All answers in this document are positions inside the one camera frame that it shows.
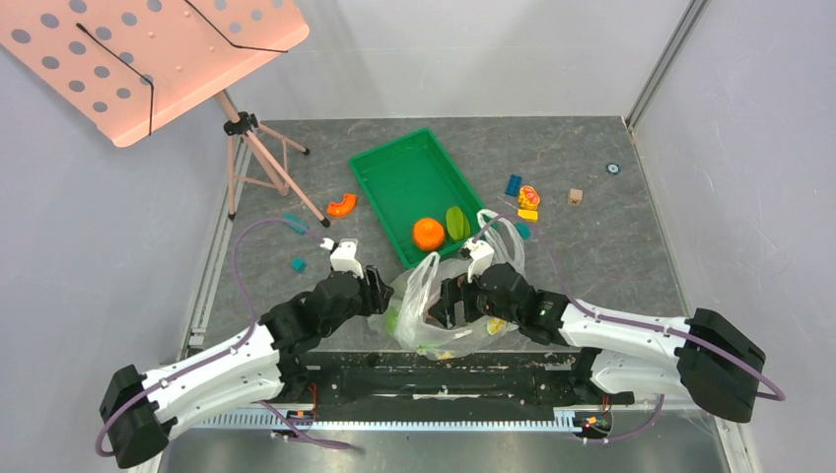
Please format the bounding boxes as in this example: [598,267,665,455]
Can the green fake fruit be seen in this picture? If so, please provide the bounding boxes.
[383,308,399,336]

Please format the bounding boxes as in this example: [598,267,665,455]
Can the clear plastic bag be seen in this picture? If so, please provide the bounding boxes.
[369,208,527,361]

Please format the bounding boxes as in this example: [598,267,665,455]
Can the orange fake fruit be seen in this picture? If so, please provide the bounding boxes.
[411,218,446,252]

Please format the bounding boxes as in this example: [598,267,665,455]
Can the lime green starfruit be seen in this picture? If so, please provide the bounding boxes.
[446,206,471,241]

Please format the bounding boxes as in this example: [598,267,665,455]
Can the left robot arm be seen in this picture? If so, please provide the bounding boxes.
[96,266,394,469]

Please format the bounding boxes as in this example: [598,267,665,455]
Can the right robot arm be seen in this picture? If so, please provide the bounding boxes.
[429,263,766,423]

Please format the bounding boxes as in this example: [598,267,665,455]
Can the small teal cube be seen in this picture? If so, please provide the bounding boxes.
[291,258,307,273]

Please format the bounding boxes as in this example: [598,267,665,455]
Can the teal toy block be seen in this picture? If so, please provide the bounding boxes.
[515,223,531,240]

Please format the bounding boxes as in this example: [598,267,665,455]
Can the orange curved toy piece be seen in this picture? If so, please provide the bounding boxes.
[327,193,358,217]

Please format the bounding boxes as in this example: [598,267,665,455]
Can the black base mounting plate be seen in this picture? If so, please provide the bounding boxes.
[269,349,635,422]

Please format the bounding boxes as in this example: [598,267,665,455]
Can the yellow lego brick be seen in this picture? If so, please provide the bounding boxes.
[518,209,539,222]

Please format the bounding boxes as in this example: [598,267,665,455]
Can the teal rectangular block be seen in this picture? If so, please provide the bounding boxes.
[283,214,309,235]

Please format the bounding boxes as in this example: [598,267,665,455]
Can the green plastic tray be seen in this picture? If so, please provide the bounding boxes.
[348,128,485,269]

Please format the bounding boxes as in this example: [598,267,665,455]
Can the blue lego brick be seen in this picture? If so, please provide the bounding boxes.
[504,174,523,197]

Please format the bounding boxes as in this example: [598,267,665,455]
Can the small wooden cube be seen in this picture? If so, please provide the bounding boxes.
[567,188,584,206]

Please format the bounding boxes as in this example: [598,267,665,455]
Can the pink tripod stand legs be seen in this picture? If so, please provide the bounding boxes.
[213,90,330,228]

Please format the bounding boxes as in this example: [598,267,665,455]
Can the pink perforated music stand desk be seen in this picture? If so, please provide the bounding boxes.
[1,0,310,148]

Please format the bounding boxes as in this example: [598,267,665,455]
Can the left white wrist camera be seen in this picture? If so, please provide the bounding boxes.
[319,237,365,279]

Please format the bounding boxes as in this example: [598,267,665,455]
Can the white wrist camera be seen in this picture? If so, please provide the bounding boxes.
[319,237,365,279]
[462,238,495,283]

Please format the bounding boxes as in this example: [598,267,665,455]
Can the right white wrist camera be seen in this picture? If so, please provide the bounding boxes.
[462,238,495,283]

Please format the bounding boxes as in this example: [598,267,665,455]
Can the aluminium frame rail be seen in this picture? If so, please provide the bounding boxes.
[127,364,763,473]

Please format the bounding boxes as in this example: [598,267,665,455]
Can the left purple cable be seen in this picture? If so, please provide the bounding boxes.
[95,218,361,458]

